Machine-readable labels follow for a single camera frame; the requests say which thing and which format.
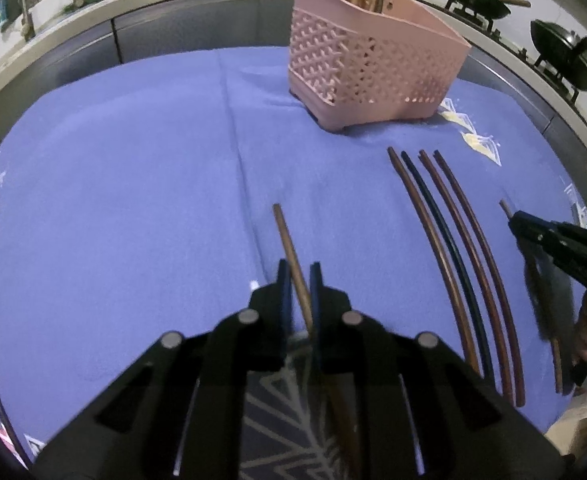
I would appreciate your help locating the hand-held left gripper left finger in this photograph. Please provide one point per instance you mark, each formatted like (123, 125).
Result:
(283, 300)

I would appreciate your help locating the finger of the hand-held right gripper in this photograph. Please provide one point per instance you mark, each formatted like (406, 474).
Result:
(558, 252)
(573, 234)

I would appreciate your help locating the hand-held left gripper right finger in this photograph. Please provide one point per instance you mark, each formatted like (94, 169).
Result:
(316, 290)

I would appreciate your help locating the dark blue chopstick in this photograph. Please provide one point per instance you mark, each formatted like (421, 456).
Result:
(459, 262)

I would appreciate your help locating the pink plastic utensil basket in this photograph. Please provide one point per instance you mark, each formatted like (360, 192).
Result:
(373, 75)

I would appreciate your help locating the black lidded wok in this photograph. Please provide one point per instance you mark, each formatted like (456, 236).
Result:
(563, 55)

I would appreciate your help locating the black gas stove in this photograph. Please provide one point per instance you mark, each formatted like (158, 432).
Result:
(528, 55)

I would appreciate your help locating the printed blue tablecloth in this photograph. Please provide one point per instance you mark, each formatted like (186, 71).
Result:
(123, 185)

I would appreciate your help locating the grey kitchen counter cabinets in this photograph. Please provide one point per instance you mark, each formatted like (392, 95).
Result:
(173, 20)

